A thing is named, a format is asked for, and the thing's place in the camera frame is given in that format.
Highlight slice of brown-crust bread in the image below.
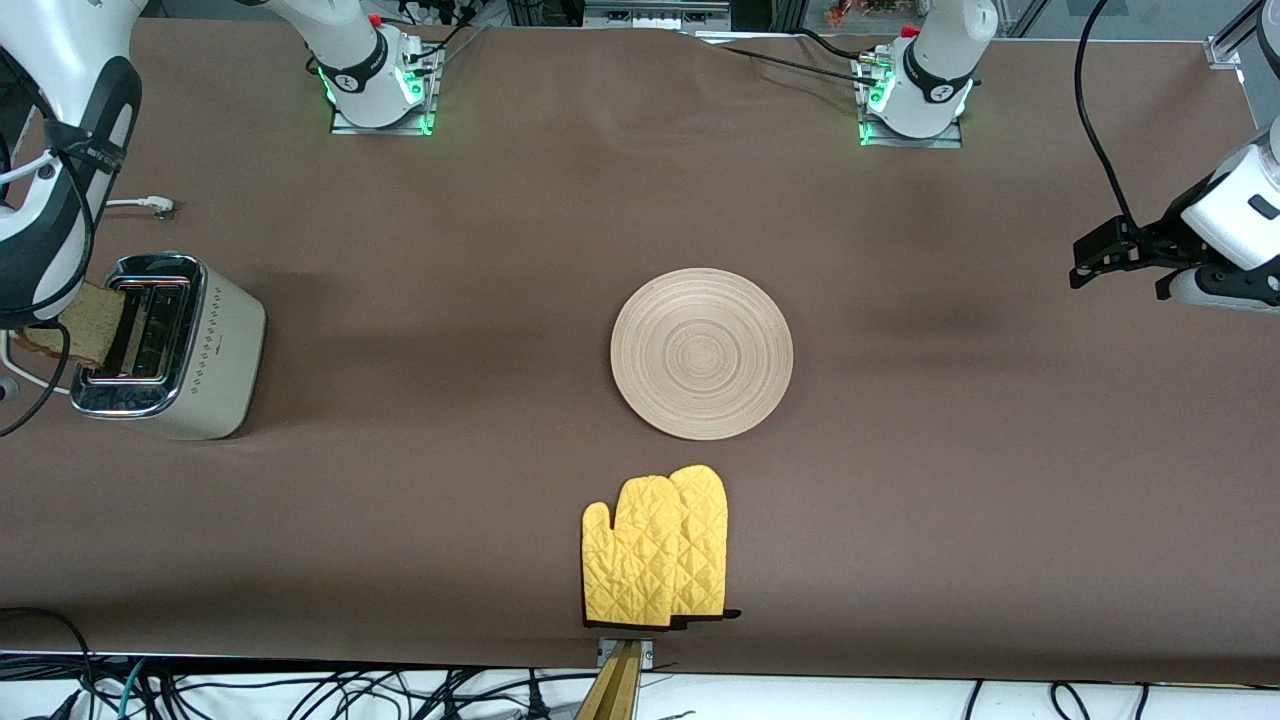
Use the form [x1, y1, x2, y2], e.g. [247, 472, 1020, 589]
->
[12, 282, 127, 367]

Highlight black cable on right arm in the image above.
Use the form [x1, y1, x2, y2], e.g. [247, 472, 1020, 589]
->
[0, 140, 99, 438]

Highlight cream and chrome toaster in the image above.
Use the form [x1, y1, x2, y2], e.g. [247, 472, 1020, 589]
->
[70, 252, 267, 441]

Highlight black cable tangle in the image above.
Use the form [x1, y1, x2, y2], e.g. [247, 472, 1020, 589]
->
[0, 607, 601, 720]

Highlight teal cable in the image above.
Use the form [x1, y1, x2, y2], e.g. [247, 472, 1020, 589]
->
[116, 658, 148, 720]

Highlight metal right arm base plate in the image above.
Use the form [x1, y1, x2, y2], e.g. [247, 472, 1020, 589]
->
[330, 45, 442, 137]

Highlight black cable behind arm base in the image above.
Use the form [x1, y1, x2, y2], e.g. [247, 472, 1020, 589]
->
[793, 27, 873, 65]
[712, 43, 879, 85]

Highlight small metal mounting bracket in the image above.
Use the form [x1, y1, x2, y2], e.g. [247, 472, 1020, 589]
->
[597, 637, 656, 669]

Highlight yellow quilted mitt with thumb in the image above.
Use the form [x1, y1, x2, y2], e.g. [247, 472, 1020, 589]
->
[582, 475, 693, 629]

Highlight round light wooden plate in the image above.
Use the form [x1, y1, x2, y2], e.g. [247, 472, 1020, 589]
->
[610, 267, 795, 441]

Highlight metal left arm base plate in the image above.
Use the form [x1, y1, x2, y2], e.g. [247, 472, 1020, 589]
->
[858, 55, 966, 150]

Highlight yellow quilted mitt black loop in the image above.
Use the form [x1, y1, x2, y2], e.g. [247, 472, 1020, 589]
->
[668, 464, 743, 627]

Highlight aluminium frame profile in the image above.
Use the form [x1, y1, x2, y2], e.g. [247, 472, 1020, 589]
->
[583, 0, 731, 31]

